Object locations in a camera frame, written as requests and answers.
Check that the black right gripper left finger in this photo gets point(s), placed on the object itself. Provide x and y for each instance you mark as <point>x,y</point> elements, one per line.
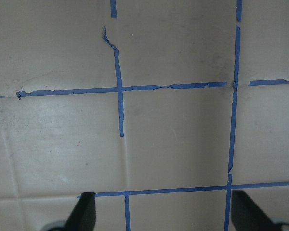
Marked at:
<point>83,216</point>

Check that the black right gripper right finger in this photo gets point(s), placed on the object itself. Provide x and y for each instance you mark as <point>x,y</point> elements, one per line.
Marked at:
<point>247,216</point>

